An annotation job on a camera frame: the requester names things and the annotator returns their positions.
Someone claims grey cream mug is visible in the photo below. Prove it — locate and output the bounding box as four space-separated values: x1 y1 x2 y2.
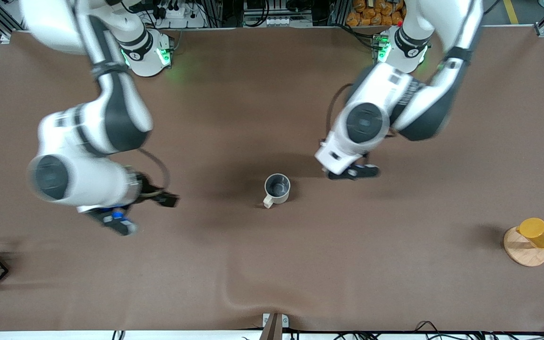
263 173 291 209

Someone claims yellow plastic cup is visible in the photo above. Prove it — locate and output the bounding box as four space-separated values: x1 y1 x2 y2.
516 217 544 249

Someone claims brown table mat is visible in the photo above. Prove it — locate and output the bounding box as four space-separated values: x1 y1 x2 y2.
0 26 544 332

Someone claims bag of orange items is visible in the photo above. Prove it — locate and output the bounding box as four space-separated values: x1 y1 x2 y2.
346 0 406 27

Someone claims long white power strip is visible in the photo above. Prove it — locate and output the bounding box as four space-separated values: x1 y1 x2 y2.
244 16 313 28

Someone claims round wooden board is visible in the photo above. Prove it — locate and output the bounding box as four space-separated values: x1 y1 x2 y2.
503 226 544 268

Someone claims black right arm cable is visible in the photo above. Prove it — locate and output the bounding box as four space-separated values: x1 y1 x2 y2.
137 148 171 189

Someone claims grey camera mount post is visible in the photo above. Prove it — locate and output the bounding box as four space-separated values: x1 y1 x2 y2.
259 313 289 340

